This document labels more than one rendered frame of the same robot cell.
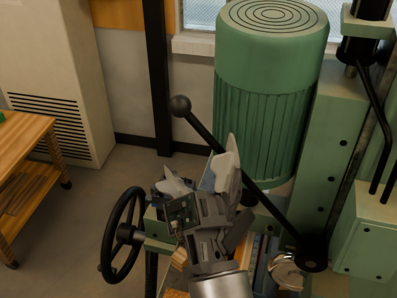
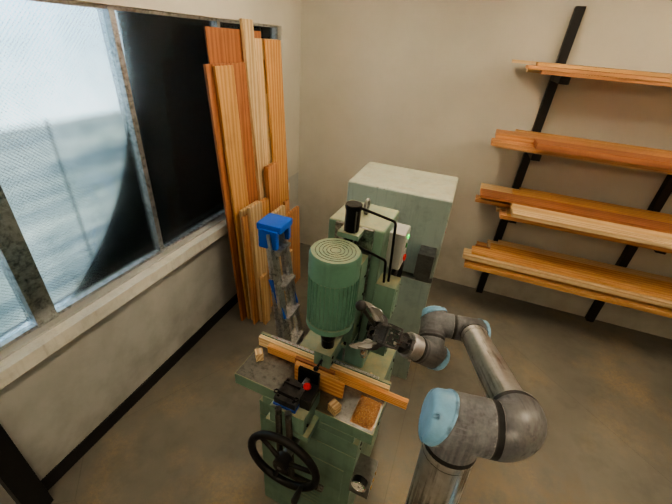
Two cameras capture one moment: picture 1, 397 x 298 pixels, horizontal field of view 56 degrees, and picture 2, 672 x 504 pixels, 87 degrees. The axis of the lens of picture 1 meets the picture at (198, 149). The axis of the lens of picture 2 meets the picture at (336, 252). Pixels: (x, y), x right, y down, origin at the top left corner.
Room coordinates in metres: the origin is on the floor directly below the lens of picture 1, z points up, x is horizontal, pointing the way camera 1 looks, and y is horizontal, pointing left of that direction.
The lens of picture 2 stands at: (0.47, 0.87, 2.10)
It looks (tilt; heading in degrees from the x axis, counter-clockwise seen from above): 31 degrees down; 276
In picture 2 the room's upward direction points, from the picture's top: 5 degrees clockwise
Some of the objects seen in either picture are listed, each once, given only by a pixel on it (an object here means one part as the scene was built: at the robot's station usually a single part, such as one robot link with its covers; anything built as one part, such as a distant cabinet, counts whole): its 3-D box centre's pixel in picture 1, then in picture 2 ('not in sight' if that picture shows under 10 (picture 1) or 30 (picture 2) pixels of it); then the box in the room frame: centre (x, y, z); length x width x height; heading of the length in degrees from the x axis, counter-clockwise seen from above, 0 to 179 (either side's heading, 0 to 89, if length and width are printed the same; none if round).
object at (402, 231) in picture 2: not in sight; (397, 246); (0.34, -0.39, 1.40); 0.10 x 0.06 x 0.16; 74
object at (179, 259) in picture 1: (181, 259); (334, 407); (0.50, 0.04, 0.92); 0.04 x 0.03 x 0.04; 143
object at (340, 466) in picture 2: not in sight; (328, 427); (0.53, -0.23, 0.36); 0.58 x 0.45 x 0.71; 74
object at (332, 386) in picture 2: not in sight; (318, 380); (0.58, -0.05, 0.94); 0.21 x 0.01 x 0.08; 164
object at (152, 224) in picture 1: (176, 213); (295, 405); (0.65, 0.06, 0.91); 0.15 x 0.14 x 0.09; 164
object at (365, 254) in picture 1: (371, 233); (386, 295); (0.36, -0.28, 1.23); 0.09 x 0.08 x 0.15; 74
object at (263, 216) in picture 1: (254, 213); (329, 349); (0.56, -0.13, 1.03); 0.14 x 0.07 x 0.09; 74
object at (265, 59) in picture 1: (262, 98); (332, 287); (0.56, -0.11, 1.35); 0.18 x 0.18 x 0.31
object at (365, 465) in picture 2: not in sight; (363, 476); (0.35, 0.09, 0.58); 0.12 x 0.08 x 0.08; 74
